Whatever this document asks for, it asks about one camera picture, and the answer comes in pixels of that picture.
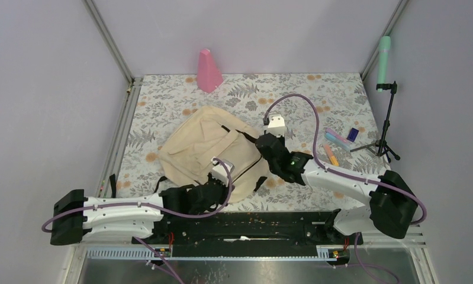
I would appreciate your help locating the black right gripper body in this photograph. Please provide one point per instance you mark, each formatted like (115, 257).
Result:
(273, 167)

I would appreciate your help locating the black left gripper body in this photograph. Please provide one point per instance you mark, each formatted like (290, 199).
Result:
(225, 189)

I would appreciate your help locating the yellow highlighter pen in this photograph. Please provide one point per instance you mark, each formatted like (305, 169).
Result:
(333, 160)

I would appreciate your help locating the beige canvas backpack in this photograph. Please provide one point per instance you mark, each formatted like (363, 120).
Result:
(170, 149)

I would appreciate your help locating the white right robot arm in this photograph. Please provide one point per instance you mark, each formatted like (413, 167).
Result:
(388, 204)

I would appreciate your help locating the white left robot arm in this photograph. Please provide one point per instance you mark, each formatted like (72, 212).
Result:
(77, 217)

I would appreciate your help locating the pink highlighter pen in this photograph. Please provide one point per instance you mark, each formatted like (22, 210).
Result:
(338, 136)

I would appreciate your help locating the light blue highlighter pen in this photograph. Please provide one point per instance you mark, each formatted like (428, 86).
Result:
(338, 142)

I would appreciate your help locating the purple toy brick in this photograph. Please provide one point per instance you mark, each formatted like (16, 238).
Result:
(353, 133)

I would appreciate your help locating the pink cone block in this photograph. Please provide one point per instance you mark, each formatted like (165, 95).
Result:
(209, 77)

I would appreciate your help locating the black tripod stand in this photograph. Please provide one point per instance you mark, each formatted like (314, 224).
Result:
(380, 146)

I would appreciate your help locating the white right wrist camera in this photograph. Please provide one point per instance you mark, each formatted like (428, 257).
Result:
(276, 125)

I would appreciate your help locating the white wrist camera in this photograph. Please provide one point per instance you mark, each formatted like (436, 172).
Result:
(276, 125)
(222, 170)

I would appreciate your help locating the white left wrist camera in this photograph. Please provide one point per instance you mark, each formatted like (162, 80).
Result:
(222, 170)

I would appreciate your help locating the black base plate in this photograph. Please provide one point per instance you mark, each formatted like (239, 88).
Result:
(297, 227)

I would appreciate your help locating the aluminium cable duct rail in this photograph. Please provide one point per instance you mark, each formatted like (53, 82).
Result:
(238, 252)

